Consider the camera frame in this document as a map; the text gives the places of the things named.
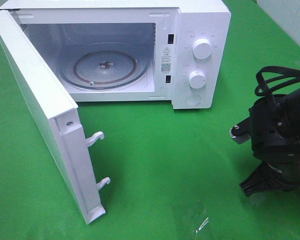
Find white microwave door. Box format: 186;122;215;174
0;10;111;224

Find white microwave oven body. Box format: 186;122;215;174
0;0;231;109

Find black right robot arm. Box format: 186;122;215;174
230;89;300;196

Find white microwave knob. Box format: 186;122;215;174
192;37;213;60
188;70;207;89

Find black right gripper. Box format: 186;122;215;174
239;161;300;197

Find round white door release button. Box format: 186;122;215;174
185;94;201;107

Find glass microwave turntable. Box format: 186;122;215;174
59;42;153;90

